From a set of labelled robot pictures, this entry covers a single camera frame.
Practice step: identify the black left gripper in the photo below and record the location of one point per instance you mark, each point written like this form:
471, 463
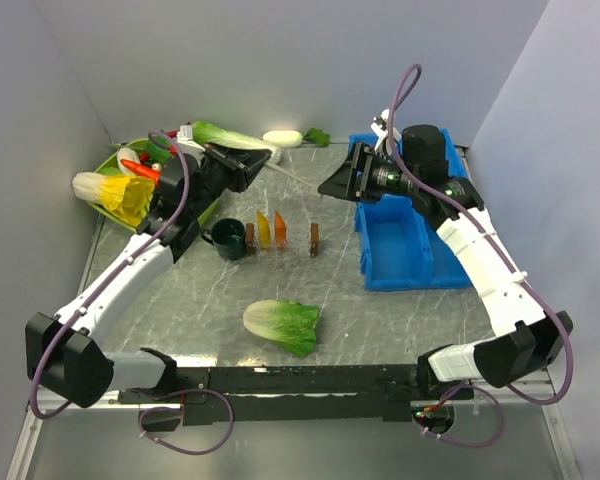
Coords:
244, 163

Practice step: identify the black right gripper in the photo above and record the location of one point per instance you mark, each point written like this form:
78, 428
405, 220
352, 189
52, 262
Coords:
344, 183

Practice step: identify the dark green mug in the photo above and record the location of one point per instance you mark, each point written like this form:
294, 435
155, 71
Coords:
228, 237

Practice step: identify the clear acrylic holder brown ends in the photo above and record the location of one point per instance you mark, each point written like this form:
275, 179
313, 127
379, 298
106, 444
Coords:
252, 238

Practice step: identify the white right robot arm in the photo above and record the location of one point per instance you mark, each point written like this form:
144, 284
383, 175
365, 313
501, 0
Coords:
527, 334

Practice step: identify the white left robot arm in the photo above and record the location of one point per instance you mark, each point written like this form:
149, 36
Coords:
64, 351

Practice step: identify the light green tray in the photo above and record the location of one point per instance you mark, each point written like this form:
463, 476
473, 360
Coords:
109, 167

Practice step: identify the white radish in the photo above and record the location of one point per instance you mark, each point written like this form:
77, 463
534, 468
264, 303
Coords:
284, 139

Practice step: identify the long green napa cabbage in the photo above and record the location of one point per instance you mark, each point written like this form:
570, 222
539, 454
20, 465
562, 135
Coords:
205, 132

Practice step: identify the green radish leaf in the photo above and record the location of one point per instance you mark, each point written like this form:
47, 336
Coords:
317, 137

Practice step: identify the blue four-compartment bin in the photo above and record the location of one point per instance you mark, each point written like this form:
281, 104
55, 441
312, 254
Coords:
399, 249

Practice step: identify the green bok choy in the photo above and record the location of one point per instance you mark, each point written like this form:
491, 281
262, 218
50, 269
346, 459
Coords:
158, 148

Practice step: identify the orange carrot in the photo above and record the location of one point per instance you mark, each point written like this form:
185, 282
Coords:
142, 170

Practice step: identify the yellow napa cabbage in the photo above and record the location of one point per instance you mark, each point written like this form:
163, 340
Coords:
125, 197

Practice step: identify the green napa cabbage front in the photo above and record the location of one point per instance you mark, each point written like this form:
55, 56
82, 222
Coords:
291, 325

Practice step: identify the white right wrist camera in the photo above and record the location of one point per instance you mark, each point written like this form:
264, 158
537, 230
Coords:
379, 127

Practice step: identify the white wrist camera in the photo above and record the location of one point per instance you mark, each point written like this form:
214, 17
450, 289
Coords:
379, 127
186, 143

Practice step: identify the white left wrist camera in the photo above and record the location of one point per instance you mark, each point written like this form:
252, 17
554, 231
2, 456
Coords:
186, 143

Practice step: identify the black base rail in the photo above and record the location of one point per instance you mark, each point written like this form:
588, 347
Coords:
285, 393

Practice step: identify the aluminium frame rail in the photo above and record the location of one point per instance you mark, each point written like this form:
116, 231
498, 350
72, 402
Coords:
434, 417

